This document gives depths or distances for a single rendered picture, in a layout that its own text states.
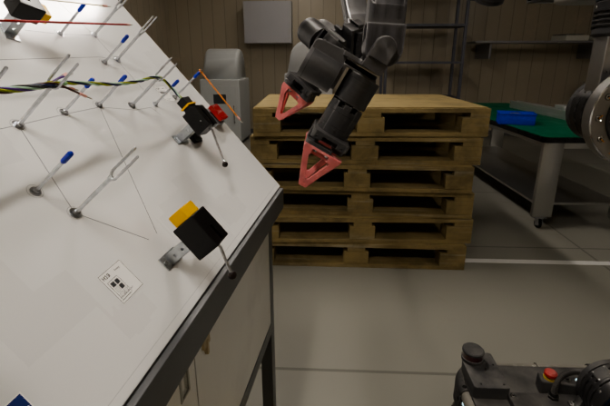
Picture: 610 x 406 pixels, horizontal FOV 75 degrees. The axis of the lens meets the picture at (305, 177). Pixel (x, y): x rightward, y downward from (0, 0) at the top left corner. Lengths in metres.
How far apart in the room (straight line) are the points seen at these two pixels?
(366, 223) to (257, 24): 4.81
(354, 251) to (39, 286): 2.12
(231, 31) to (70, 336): 6.72
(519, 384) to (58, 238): 1.40
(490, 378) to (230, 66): 5.33
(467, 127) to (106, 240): 2.09
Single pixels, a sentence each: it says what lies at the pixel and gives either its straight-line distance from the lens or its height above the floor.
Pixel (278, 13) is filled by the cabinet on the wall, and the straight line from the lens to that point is 6.72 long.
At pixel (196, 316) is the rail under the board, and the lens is 0.68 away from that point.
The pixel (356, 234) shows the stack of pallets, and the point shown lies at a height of 0.22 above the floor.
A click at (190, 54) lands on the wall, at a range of 7.29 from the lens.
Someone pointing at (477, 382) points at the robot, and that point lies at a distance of 1.50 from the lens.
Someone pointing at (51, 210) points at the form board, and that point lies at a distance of 0.64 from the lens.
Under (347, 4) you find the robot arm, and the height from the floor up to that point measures 1.36.
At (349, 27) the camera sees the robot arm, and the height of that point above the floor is 1.30.
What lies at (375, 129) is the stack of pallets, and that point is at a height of 0.87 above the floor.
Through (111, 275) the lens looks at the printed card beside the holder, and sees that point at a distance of 0.62.
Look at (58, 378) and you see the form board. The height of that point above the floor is 0.93.
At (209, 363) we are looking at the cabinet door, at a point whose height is 0.67.
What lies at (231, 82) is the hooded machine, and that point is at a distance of 6.00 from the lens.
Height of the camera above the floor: 1.24
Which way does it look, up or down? 16 degrees down
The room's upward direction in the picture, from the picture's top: straight up
